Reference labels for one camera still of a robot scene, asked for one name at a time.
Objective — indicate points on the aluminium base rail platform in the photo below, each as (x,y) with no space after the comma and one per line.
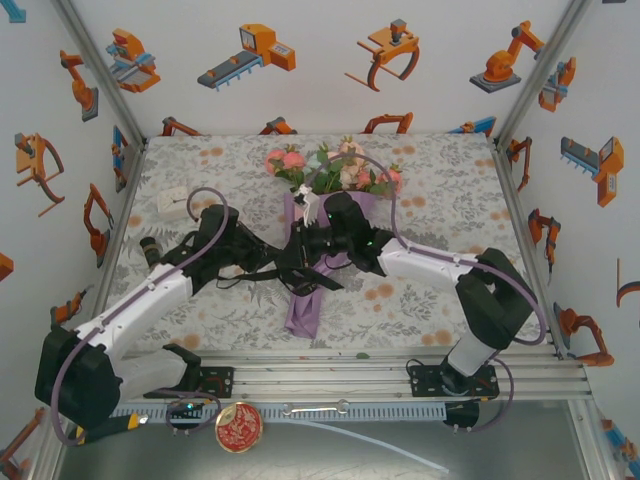
(325,380)

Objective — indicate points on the small white square clock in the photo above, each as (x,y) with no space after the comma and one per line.
(170,202)

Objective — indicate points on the small brown cylindrical bottle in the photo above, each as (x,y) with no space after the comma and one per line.
(150,250)

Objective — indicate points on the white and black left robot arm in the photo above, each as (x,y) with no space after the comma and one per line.
(140,305)

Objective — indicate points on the grey floral tablecloth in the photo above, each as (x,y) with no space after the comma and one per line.
(225,165)

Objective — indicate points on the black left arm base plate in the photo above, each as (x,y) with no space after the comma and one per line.
(222,382)

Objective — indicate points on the aluminium side rail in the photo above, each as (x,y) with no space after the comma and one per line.
(122,210)
(505,167)

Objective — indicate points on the silver wrench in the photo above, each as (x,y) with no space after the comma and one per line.
(315,410)

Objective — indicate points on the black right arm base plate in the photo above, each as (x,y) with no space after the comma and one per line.
(425,382)

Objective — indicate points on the black ribbon with gold print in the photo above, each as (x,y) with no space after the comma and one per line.
(327,282)

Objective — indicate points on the thin white plastic tube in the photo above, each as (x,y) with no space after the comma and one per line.
(350,430)

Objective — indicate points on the aluminium frame post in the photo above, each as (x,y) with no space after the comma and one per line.
(539,75)
(102,75)

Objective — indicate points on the round red and gold tin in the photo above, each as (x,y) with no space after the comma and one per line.
(240,430)

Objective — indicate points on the teal artificial flower stem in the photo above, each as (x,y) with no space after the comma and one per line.
(314,161)

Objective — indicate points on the yellow and black utility knife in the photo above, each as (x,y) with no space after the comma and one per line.
(127,422)

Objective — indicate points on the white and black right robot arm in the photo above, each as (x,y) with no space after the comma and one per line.
(425,262)

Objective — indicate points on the pink and purple wrapping paper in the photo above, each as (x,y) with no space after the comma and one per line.
(305,315)

